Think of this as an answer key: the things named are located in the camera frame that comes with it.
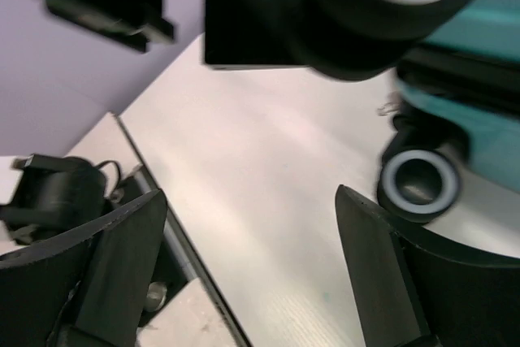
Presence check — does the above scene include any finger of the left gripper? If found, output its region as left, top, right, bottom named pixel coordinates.
left=45, top=0, right=176, bottom=53

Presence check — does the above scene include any pink and teal suitcase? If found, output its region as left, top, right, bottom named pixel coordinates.
left=204, top=0, right=519, bottom=224

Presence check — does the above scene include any metal rail strip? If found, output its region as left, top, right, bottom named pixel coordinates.
left=114, top=115, right=251, bottom=347

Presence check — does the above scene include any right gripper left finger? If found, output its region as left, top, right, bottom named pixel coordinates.
left=1, top=190, right=167, bottom=346

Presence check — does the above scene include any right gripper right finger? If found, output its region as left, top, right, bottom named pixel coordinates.
left=335, top=185, right=519, bottom=347

